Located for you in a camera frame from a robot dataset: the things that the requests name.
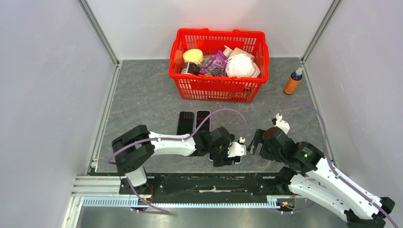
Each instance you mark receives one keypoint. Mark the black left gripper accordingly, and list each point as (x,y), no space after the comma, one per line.
(218,161)

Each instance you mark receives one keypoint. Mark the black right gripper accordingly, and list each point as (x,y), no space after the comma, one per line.
(252,147)

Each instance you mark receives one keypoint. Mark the light blue phone case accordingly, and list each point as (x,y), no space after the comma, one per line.
(239,160)

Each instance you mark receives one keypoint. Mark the lilac phone case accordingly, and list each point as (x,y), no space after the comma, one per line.
(203,119)

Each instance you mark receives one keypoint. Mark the black phone case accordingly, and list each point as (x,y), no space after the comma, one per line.
(185,122)

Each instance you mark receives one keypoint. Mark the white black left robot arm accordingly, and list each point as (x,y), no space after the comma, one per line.
(133,148)

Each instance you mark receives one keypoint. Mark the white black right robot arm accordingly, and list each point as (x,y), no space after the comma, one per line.
(307,173)

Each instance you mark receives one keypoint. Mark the red plastic shopping basket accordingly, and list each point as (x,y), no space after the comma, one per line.
(199,67)

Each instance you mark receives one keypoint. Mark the orange spray bottle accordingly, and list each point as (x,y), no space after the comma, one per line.
(293,81)

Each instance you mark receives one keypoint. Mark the white plastic bag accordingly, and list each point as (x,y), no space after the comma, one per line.
(241,65)

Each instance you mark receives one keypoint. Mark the purple snack bag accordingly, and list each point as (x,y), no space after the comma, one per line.
(215,66)

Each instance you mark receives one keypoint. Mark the black jar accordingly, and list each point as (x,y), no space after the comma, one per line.
(190,68)

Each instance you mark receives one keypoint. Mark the brown paper package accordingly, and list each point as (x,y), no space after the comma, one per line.
(237,51)

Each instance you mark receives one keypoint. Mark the yellow lidded round tub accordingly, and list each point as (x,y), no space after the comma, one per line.
(193,55)

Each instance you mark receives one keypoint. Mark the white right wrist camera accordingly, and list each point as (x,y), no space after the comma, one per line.
(280,123)

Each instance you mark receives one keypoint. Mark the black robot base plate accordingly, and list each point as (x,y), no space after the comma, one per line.
(213,187)

